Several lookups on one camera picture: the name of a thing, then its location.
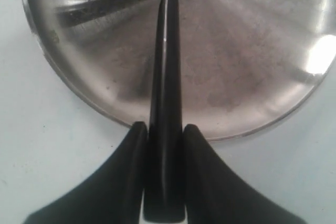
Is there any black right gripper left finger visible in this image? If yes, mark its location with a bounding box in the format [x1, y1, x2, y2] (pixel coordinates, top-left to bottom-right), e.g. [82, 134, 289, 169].
[25, 122, 148, 224]

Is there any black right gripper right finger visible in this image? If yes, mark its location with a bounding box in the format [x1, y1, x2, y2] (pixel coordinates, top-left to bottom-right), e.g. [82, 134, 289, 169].
[183, 124, 304, 224]

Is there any black knife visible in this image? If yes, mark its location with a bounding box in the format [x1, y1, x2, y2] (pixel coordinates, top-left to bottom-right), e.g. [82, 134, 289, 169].
[143, 0, 185, 223]

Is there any round stainless steel plate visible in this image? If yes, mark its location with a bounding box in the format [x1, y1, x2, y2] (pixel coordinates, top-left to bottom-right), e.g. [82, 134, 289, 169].
[22, 0, 335, 141]

